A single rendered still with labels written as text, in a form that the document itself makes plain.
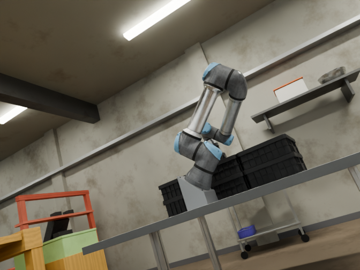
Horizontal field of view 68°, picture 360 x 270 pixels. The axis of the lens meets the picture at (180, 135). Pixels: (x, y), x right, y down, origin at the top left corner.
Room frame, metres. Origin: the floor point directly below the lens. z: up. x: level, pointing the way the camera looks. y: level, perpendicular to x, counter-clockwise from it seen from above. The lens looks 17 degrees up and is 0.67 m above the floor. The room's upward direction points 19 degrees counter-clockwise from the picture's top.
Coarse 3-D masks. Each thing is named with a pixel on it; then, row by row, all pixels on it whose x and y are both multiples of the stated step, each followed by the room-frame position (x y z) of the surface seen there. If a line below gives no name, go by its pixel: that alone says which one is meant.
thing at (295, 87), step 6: (300, 78) 3.31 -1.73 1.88; (288, 84) 3.39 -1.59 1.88; (294, 84) 3.35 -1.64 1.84; (300, 84) 3.33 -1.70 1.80; (276, 90) 3.44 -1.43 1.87; (282, 90) 3.41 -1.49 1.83; (288, 90) 3.39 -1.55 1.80; (294, 90) 3.36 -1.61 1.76; (300, 90) 3.34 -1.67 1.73; (306, 90) 3.31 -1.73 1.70; (276, 96) 3.50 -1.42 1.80; (282, 96) 3.42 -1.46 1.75; (288, 96) 3.40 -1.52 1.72; (294, 96) 3.38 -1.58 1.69
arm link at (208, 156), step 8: (200, 144) 1.41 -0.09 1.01; (208, 144) 1.39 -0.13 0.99; (200, 152) 1.40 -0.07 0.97; (208, 152) 1.39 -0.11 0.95; (216, 152) 1.39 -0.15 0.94; (192, 160) 1.46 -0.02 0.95; (200, 160) 1.41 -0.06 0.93; (208, 160) 1.40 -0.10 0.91; (216, 160) 1.42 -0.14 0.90; (208, 168) 1.41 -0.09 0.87
